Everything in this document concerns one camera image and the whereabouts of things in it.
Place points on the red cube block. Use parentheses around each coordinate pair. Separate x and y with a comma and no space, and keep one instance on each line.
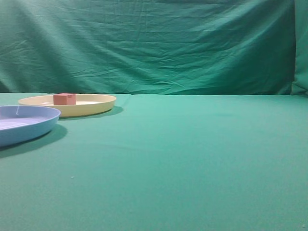
(64,99)

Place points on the yellow plastic plate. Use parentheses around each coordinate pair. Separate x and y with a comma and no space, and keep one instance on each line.
(86,104)

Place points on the light blue plastic plate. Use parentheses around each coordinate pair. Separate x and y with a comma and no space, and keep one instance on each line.
(23,123)

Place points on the green table cloth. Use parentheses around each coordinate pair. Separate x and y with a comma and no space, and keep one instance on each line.
(164,163)

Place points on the green backdrop cloth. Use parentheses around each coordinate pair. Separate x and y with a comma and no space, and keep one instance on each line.
(169,47)

